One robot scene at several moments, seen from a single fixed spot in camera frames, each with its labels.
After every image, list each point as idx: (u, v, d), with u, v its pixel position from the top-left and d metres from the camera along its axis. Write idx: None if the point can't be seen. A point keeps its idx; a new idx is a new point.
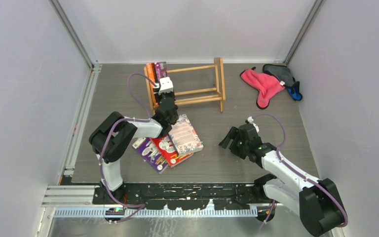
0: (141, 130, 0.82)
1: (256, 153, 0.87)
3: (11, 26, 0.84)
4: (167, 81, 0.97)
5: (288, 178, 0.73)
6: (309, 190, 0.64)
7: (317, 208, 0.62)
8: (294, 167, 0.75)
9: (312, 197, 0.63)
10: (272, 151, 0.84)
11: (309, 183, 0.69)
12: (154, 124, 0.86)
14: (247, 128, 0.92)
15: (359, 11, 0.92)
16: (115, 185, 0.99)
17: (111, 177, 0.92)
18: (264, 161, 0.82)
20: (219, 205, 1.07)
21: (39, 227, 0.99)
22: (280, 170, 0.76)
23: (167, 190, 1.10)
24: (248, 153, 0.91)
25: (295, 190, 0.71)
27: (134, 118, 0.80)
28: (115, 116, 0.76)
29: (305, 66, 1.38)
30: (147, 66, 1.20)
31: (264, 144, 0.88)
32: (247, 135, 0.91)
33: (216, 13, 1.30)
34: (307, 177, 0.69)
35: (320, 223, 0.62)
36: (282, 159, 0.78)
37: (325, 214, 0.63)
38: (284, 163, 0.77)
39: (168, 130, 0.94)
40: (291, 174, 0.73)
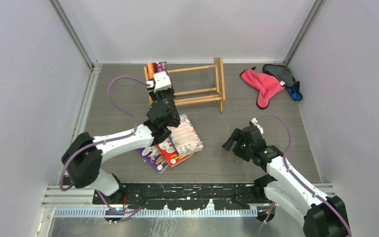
0: (121, 149, 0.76)
1: (261, 157, 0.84)
3: (11, 26, 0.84)
4: (163, 77, 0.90)
5: (295, 191, 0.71)
6: (317, 208, 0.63)
7: (324, 226, 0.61)
8: (301, 178, 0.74)
9: (320, 215, 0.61)
10: (278, 157, 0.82)
11: (317, 199, 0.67)
12: (140, 136, 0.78)
14: (252, 130, 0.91)
15: (359, 11, 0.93)
16: (110, 191, 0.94)
17: (105, 185, 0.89)
18: (269, 167, 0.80)
20: (219, 205, 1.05)
21: (39, 227, 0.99)
22: (285, 180, 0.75)
23: (167, 191, 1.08)
24: (252, 156, 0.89)
25: (302, 204, 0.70)
27: (106, 140, 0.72)
28: (84, 139, 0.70)
29: (305, 66, 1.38)
30: (147, 66, 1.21)
31: (269, 147, 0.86)
32: (251, 137, 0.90)
33: (216, 12, 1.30)
34: (316, 193, 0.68)
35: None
36: (289, 169, 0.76)
37: (330, 229, 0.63)
38: (292, 174, 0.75)
39: (163, 136, 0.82)
40: (299, 187, 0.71)
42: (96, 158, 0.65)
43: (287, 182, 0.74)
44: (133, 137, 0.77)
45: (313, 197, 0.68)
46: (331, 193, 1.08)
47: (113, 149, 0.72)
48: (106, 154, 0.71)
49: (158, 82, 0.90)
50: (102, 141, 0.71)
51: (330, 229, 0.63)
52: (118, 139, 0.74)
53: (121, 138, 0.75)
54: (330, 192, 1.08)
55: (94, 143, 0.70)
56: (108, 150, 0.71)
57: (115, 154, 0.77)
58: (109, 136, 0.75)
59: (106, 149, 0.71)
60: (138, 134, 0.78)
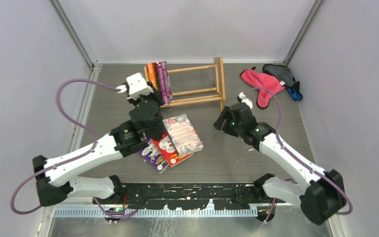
0: (79, 169, 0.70)
1: (252, 136, 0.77)
3: (11, 26, 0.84)
4: (137, 80, 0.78)
5: (292, 169, 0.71)
6: (317, 184, 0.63)
7: (323, 202, 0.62)
8: (295, 154, 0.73)
9: (320, 191, 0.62)
10: (270, 134, 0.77)
11: (315, 175, 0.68)
12: (101, 152, 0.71)
14: (241, 107, 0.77)
15: (359, 11, 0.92)
16: (105, 195, 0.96)
17: (95, 193, 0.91)
18: (263, 146, 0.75)
20: (219, 205, 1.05)
21: (39, 227, 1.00)
22: (281, 157, 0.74)
23: (167, 190, 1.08)
24: (242, 135, 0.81)
25: (299, 181, 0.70)
27: (56, 165, 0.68)
28: (35, 164, 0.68)
29: (305, 66, 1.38)
30: (147, 66, 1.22)
31: (260, 125, 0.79)
32: (241, 116, 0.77)
33: (216, 12, 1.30)
34: (313, 169, 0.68)
35: (323, 214, 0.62)
36: (284, 145, 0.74)
37: (328, 203, 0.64)
38: (286, 150, 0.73)
39: (136, 146, 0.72)
40: (295, 164, 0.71)
42: (42, 189, 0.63)
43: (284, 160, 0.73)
44: (91, 155, 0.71)
45: (311, 174, 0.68)
46: None
47: (65, 174, 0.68)
48: (56, 180, 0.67)
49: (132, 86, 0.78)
50: (53, 166, 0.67)
51: (328, 203, 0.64)
52: (71, 161, 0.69)
53: (76, 159, 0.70)
54: None
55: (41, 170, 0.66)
56: (58, 177, 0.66)
57: (76, 174, 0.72)
58: (64, 158, 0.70)
59: (56, 176, 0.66)
60: (97, 150, 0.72)
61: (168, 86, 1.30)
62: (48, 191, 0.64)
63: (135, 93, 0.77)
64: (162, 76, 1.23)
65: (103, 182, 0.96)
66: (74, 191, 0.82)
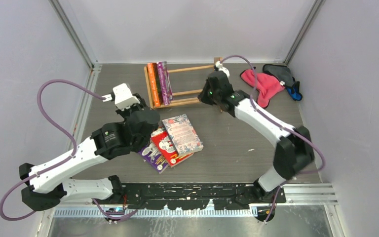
0: (62, 175, 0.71)
1: (228, 102, 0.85)
3: (11, 26, 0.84)
4: (123, 89, 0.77)
5: (265, 128, 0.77)
6: (286, 139, 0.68)
7: (291, 155, 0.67)
8: (268, 115, 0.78)
9: (288, 145, 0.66)
10: (245, 99, 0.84)
11: (284, 131, 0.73)
12: (82, 158, 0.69)
14: (218, 75, 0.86)
15: (360, 11, 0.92)
16: (104, 196, 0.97)
17: (94, 193, 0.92)
18: (238, 110, 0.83)
20: (219, 205, 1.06)
21: (39, 227, 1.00)
22: (255, 120, 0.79)
23: (167, 190, 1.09)
24: (220, 102, 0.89)
25: (271, 138, 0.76)
27: (38, 172, 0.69)
28: (21, 172, 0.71)
29: (305, 66, 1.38)
30: (146, 66, 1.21)
31: (236, 93, 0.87)
32: (218, 83, 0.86)
33: (216, 12, 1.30)
34: (283, 126, 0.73)
35: (292, 167, 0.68)
36: (256, 108, 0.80)
37: (298, 158, 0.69)
38: (259, 112, 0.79)
39: (119, 148, 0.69)
40: (267, 123, 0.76)
42: (26, 198, 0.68)
43: (256, 121, 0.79)
44: (71, 161, 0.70)
45: (281, 130, 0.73)
46: (331, 193, 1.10)
47: (48, 181, 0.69)
48: (41, 187, 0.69)
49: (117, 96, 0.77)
50: (35, 175, 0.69)
51: (297, 159, 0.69)
52: (53, 168, 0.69)
53: (56, 166, 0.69)
54: (330, 192, 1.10)
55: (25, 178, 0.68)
56: (41, 184, 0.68)
57: (63, 179, 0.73)
58: (47, 165, 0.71)
59: (39, 183, 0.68)
60: (78, 155, 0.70)
61: (168, 86, 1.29)
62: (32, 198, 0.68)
63: (121, 102, 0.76)
64: (162, 76, 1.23)
65: (100, 183, 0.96)
66: (67, 195, 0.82)
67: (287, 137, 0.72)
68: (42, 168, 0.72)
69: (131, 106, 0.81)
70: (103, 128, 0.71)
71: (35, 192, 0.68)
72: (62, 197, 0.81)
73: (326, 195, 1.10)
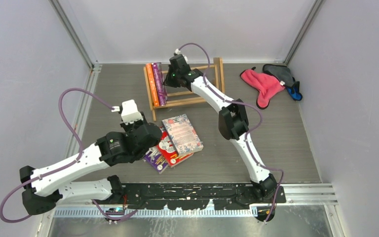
0: (64, 179, 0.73)
1: (186, 79, 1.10)
3: (11, 26, 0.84)
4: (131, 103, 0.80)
5: (212, 99, 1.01)
6: (225, 108, 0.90)
7: (230, 120, 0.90)
8: (215, 90, 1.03)
9: (227, 112, 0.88)
10: (199, 77, 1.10)
11: (226, 102, 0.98)
12: (86, 164, 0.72)
14: (177, 57, 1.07)
15: (360, 11, 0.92)
16: (103, 197, 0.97)
17: (91, 195, 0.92)
18: (194, 85, 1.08)
20: (219, 205, 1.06)
21: (39, 227, 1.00)
22: (204, 93, 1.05)
23: (167, 190, 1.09)
24: (179, 79, 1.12)
25: (216, 107, 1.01)
27: (41, 175, 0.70)
28: (21, 175, 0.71)
29: (305, 66, 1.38)
30: (145, 67, 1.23)
31: (192, 71, 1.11)
32: (177, 64, 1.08)
33: (216, 12, 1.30)
34: (225, 99, 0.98)
35: (231, 130, 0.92)
36: (207, 85, 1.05)
37: (235, 123, 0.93)
38: (209, 88, 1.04)
39: (122, 156, 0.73)
40: (214, 96, 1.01)
42: (27, 200, 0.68)
43: (207, 95, 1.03)
44: (76, 165, 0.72)
45: (223, 102, 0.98)
46: (331, 193, 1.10)
47: (51, 184, 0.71)
48: (42, 190, 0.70)
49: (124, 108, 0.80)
50: (38, 177, 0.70)
51: (235, 123, 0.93)
52: (56, 172, 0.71)
53: (61, 169, 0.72)
54: (329, 192, 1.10)
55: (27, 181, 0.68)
56: (43, 187, 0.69)
57: (62, 183, 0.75)
58: (50, 168, 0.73)
59: (42, 186, 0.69)
60: (82, 160, 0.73)
61: (163, 87, 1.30)
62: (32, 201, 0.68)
63: (126, 116, 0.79)
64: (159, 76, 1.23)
65: (99, 184, 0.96)
66: (63, 198, 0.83)
67: (228, 106, 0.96)
68: (45, 171, 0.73)
69: (135, 122, 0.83)
70: (107, 135, 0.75)
71: (35, 195, 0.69)
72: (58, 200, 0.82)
73: (326, 195, 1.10)
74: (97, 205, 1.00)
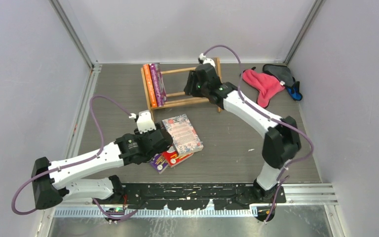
0: (82, 173, 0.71)
1: (217, 95, 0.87)
3: (11, 27, 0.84)
4: (146, 112, 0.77)
5: (253, 119, 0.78)
6: (273, 130, 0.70)
7: (280, 144, 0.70)
8: (256, 106, 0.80)
9: (276, 135, 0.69)
10: (233, 92, 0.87)
11: (272, 122, 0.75)
12: (104, 161, 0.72)
14: (206, 68, 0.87)
15: (360, 11, 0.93)
16: (104, 196, 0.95)
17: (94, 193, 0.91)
18: (226, 101, 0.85)
20: (219, 205, 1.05)
21: (39, 227, 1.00)
22: (242, 111, 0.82)
23: (167, 191, 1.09)
24: (208, 95, 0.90)
25: (259, 129, 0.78)
27: (60, 167, 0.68)
28: (38, 165, 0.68)
29: (305, 66, 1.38)
30: (143, 67, 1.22)
31: (224, 85, 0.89)
32: (206, 76, 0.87)
33: (216, 13, 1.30)
34: (270, 117, 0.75)
35: (281, 157, 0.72)
36: (245, 100, 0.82)
37: (285, 148, 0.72)
38: (247, 103, 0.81)
39: (138, 156, 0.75)
40: (256, 114, 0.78)
42: (45, 190, 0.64)
43: (244, 112, 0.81)
44: (95, 160, 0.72)
45: (268, 121, 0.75)
46: (331, 193, 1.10)
47: (69, 177, 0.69)
48: (60, 182, 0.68)
49: (140, 117, 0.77)
50: (57, 169, 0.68)
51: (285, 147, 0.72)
52: (76, 165, 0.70)
53: (80, 163, 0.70)
54: (329, 192, 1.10)
55: (47, 171, 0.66)
56: (61, 178, 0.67)
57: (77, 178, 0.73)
58: (69, 161, 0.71)
59: (60, 177, 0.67)
60: (102, 156, 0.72)
61: (161, 87, 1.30)
62: (51, 192, 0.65)
63: (143, 122, 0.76)
64: (156, 77, 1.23)
65: (101, 183, 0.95)
66: (69, 193, 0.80)
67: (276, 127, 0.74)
68: (63, 163, 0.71)
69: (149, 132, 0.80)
70: (126, 136, 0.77)
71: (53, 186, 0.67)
72: (64, 195, 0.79)
73: (326, 195, 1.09)
74: (97, 204, 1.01)
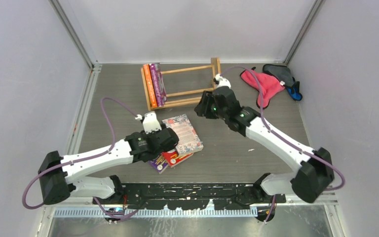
0: (94, 168, 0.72)
1: (239, 122, 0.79)
3: (11, 27, 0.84)
4: (151, 113, 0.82)
5: (282, 150, 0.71)
6: (307, 164, 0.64)
7: (315, 181, 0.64)
8: (284, 137, 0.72)
9: (311, 170, 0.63)
10: (256, 118, 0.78)
11: (304, 155, 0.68)
12: (116, 157, 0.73)
14: (225, 93, 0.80)
15: (360, 11, 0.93)
16: (105, 195, 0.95)
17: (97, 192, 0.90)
18: (249, 131, 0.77)
20: (219, 205, 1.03)
21: (39, 227, 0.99)
22: (268, 140, 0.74)
23: (167, 191, 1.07)
24: (228, 122, 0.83)
25: (289, 162, 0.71)
27: (73, 161, 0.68)
28: (51, 158, 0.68)
29: (305, 66, 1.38)
30: (143, 67, 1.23)
31: (246, 110, 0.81)
32: (226, 101, 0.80)
33: (217, 13, 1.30)
34: (303, 150, 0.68)
35: (315, 194, 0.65)
36: (270, 129, 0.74)
37: (319, 180, 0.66)
38: (274, 133, 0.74)
39: (146, 153, 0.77)
40: (285, 145, 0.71)
42: (58, 183, 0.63)
43: (271, 142, 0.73)
44: (107, 156, 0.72)
45: (300, 154, 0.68)
46: (331, 193, 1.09)
47: (81, 171, 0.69)
48: (73, 176, 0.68)
49: (145, 117, 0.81)
50: (70, 162, 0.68)
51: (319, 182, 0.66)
52: (88, 159, 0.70)
53: (92, 158, 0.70)
54: (329, 192, 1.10)
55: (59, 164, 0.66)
56: (75, 173, 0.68)
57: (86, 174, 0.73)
58: (80, 156, 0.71)
59: (73, 171, 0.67)
60: (113, 152, 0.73)
61: (161, 88, 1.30)
62: (63, 185, 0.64)
63: (149, 123, 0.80)
64: (156, 77, 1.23)
65: (104, 182, 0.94)
66: (76, 189, 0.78)
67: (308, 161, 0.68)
68: (75, 157, 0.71)
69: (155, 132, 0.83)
70: (135, 133, 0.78)
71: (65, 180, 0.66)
72: (72, 191, 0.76)
73: (326, 195, 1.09)
74: (99, 205, 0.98)
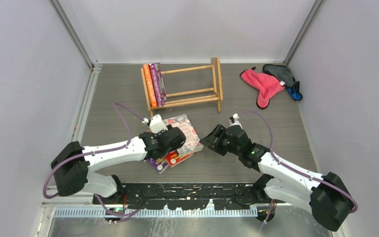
0: (112, 160, 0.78)
1: (250, 159, 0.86)
3: (11, 27, 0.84)
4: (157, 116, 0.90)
5: (292, 180, 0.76)
6: (318, 190, 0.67)
7: (330, 206, 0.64)
8: (293, 167, 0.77)
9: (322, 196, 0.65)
10: (266, 153, 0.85)
11: (314, 181, 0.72)
12: (133, 151, 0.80)
14: (238, 133, 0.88)
15: (360, 11, 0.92)
16: (108, 193, 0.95)
17: (101, 189, 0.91)
18: (262, 166, 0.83)
20: (219, 205, 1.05)
21: (39, 227, 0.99)
22: (279, 173, 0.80)
23: (167, 191, 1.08)
24: (242, 159, 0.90)
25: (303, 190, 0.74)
27: (94, 151, 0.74)
28: (74, 147, 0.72)
29: (305, 66, 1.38)
30: (143, 67, 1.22)
31: (256, 147, 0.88)
32: (239, 140, 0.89)
33: (217, 13, 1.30)
34: (312, 177, 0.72)
35: (335, 219, 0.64)
36: (280, 161, 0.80)
37: (336, 206, 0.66)
38: (283, 165, 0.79)
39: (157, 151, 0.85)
40: (295, 175, 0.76)
42: (80, 172, 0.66)
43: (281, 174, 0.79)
44: (125, 150, 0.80)
45: (311, 181, 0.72)
46: None
47: (101, 161, 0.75)
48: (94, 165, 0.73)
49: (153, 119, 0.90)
50: (92, 152, 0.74)
51: (337, 208, 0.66)
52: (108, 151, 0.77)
53: (111, 150, 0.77)
54: None
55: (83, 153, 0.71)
56: (96, 162, 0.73)
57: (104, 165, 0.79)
58: (100, 147, 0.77)
59: (94, 161, 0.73)
60: (130, 147, 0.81)
61: (161, 87, 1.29)
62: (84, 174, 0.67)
63: (155, 125, 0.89)
64: (156, 77, 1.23)
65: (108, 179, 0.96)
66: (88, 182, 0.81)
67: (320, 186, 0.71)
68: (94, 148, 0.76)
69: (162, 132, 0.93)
70: (148, 132, 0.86)
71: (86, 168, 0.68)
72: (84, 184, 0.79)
73: None
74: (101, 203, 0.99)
